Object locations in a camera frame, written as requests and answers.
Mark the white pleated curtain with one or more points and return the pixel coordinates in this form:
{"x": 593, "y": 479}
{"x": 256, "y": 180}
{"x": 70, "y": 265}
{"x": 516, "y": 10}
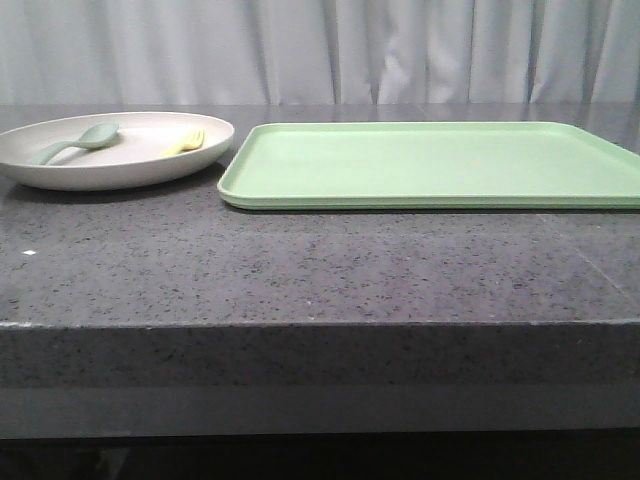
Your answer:
{"x": 318, "y": 52}

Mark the teal green plastic spoon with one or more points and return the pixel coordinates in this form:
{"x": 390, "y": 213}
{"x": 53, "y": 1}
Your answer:
{"x": 96, "y": 137}

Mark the beige round plate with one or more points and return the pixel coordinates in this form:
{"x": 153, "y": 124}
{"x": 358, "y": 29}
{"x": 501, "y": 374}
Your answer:
{"x": 131, "y": 160}

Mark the light green rectangular tray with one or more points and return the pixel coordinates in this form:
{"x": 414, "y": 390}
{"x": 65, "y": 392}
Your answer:
{"x": 429, "y": 165}

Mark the yellow plastic fork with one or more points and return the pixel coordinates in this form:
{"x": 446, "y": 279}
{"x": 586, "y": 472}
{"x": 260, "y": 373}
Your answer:
{"x": 191, "y": 141}

